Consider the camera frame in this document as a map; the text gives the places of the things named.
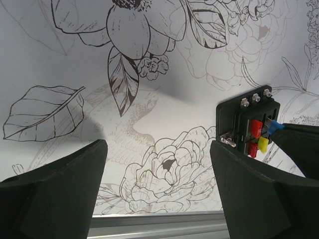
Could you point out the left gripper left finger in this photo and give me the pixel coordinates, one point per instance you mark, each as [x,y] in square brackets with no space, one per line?
[54,201]

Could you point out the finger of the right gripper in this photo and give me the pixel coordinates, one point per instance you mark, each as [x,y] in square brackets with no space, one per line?
[301,143]

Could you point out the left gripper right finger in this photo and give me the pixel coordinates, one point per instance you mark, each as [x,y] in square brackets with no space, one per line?
[262,202]

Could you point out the blue blade fuse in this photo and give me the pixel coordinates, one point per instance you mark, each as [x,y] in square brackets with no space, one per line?
[272,125]

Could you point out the black fuse box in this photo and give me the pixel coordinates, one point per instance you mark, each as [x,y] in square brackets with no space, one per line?
[234,117]

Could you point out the yellow blade fuse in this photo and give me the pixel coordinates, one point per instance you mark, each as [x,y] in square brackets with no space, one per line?
[263,144]

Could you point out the dark red blade fuse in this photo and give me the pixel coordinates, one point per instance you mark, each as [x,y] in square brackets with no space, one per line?
[252,149]

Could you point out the aluminium mounting rail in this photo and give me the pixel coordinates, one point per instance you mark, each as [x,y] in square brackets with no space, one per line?
[188,225]

